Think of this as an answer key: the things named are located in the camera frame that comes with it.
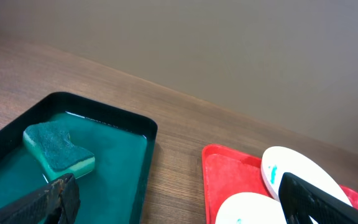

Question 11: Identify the light blue plate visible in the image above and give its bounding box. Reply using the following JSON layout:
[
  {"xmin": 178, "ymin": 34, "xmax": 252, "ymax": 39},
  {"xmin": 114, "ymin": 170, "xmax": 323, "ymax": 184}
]
[{"xmin": 215, "ymin": 192, "xmax": 287, "ymax": 224}]

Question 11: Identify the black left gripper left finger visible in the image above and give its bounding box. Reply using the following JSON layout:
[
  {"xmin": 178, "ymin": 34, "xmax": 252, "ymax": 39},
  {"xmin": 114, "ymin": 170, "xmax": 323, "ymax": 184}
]
[{"xmin": 0, "ymin": 173, "xmax": 80, "ymax": 224}]

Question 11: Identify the red plastic tray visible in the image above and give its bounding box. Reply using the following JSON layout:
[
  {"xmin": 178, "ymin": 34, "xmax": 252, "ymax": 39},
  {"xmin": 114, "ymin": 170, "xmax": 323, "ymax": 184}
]
[{"xmin": 202, "ymin": 144, "xmax": 358, "ymax": 223}]

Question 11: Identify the green yellow sponge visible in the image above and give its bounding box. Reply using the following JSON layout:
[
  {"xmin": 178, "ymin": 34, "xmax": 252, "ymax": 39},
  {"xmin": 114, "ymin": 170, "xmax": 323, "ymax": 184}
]
[{"xmin": 23, "ymin": 120, "xmax": 96, "ymax": 181}]

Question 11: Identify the white plate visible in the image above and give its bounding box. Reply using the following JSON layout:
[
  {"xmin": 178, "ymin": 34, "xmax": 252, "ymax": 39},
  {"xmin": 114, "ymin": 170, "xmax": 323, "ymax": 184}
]
[{"xmin": 260, "ymin": 146, "xmax": 351, "ymax": 205}]

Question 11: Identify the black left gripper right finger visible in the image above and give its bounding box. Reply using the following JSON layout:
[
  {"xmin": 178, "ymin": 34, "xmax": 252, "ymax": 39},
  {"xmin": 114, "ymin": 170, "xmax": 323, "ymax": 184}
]
[{"xmin": 278, "ymin": 172, "xmax": 358, "ymax": 224}]

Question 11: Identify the black water tray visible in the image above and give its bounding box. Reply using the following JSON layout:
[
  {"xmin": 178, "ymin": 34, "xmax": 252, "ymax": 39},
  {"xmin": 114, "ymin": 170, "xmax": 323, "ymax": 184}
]
[{"xmin": 0, "ymin": 92, "xmax": 158, "ymax": 223}]

